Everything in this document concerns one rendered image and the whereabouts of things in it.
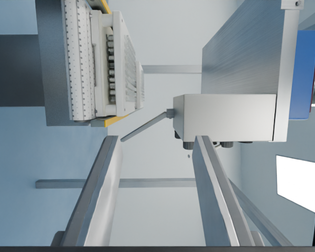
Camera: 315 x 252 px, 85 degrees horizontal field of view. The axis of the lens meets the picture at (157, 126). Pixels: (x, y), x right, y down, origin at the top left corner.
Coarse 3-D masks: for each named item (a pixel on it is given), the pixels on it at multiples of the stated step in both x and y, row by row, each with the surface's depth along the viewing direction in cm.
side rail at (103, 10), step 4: (88, 0) 36; (92, 0) 36; (96, 0) 36; (100, 0) 36; (92, 4) 38; (96, 4) 38; (100, 4) 38; (92, 8) 40; (96, 8) 40; (100, 8) 40; (104, 8) 40; (104, 12) 41; (112, 28) 50
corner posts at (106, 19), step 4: (104, 16) 40; (108, 16) 40; (104, 20) 40; (108, 20) 40; (104, 24) 41; (108, 24) 41; (112, 24) 41; (108, 104) 44; (112, 104) 44; (108, 108) 43; (112, 108) 43; (108, 112) 43; (112, 112) 43
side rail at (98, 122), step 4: (136, 108) 106; (140, 108) 135; (132, 112) 87; (104, 116) 48; (108, 116) 48; (112, 116) 47; (92, 120) 38; (96, 120) 38; (100, 120) 38; (92, 124) 39; (96, 124) 39; (100, 124) 39
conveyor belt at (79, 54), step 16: (64, 0) 35; (80, 0) 36; (64, 16) 35; (80, 16) 36; (64, 32) 36; (80, 32) 36; (64, 48) 37; (80, 48) 37; (80, 64) 37; (80, 80) 37; (80, 96) 38; (80, 112) 38
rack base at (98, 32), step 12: (96, 12) 39; (96, 24) 40; (96, 36) 40; (96, 48) 40; (96, 60) 42; (96, 72) 43; (96, 84) 43; (96, 96) 42; (108, 96) 46; (96, 108) 42
